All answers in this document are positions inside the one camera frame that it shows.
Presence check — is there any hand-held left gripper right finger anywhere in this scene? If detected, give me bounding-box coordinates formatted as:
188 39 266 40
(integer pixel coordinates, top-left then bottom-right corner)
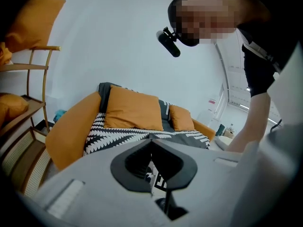
151 138 242 227

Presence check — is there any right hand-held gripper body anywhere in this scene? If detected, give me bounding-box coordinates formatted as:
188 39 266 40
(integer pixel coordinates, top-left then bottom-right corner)
153 173 168 189

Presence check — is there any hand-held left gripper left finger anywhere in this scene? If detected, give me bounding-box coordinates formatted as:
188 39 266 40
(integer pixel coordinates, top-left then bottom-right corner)
30 138 171 227

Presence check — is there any orange sofa cushion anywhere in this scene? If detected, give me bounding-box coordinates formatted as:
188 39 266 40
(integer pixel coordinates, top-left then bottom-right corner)
169 105 196 132
103 85 164 131

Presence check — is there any orange sofa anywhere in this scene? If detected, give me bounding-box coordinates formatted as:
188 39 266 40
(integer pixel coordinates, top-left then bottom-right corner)
45 81 216 172

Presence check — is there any person's right forearm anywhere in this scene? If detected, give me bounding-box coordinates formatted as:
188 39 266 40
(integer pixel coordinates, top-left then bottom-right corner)
226 90 272 153

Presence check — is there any black white striped blanket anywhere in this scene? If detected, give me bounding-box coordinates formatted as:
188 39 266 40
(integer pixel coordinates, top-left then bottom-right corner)
82 81 211 156

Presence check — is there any teal cloth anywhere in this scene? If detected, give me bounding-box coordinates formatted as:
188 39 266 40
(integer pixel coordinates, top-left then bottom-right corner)
53 110 67 123

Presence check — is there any wooden rattan shelf rack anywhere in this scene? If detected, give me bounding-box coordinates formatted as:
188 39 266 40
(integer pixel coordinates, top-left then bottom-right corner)
0 45 62 198

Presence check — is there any person's black clothing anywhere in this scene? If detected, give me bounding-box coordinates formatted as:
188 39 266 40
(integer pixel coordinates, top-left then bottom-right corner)
217 0 303 98

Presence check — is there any small orange pillow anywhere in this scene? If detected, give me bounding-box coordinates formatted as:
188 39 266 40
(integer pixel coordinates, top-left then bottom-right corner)
0 93 30 127

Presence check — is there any person's head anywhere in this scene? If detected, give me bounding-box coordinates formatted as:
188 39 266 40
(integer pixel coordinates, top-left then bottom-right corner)
167 0 240 48

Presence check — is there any large flat orange pillow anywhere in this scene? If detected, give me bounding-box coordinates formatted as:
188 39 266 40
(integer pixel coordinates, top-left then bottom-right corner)
4 0 67 54

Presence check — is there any black head-mounted camera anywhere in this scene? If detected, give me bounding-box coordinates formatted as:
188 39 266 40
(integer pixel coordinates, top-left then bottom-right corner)
155 26 182 58

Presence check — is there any person's right gray shoulder strap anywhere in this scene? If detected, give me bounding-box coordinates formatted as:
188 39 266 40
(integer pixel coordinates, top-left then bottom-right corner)
238 28 284 75

